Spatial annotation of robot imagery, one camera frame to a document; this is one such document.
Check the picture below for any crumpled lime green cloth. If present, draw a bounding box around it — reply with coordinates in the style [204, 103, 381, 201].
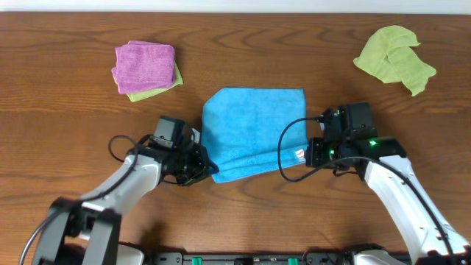
[353, 25, 436, 96]

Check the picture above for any black cable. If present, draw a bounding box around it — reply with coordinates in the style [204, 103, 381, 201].
[277, 116, 457, 265]
[18, 134, 152, 265]

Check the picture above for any left black cable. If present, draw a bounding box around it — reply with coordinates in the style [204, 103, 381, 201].
[18, 134, 152, 265]

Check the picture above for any folded green cloth under purple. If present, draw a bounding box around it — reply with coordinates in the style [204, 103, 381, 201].
[127, 64, 183, 102]

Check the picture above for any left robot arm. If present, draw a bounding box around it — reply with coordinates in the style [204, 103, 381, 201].
[26, 135, 219, 265]

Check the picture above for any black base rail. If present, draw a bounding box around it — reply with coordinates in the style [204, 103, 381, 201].
[117, 242, 419, 265]

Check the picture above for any right black cable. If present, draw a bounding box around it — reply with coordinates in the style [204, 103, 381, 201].
[277, 116, 457, 265]

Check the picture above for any blue microfiber cloth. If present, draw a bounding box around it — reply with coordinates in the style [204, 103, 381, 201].
[202, 88, 308, 183]

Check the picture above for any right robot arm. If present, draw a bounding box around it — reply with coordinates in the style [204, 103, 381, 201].
[305, 103, 470, 264]

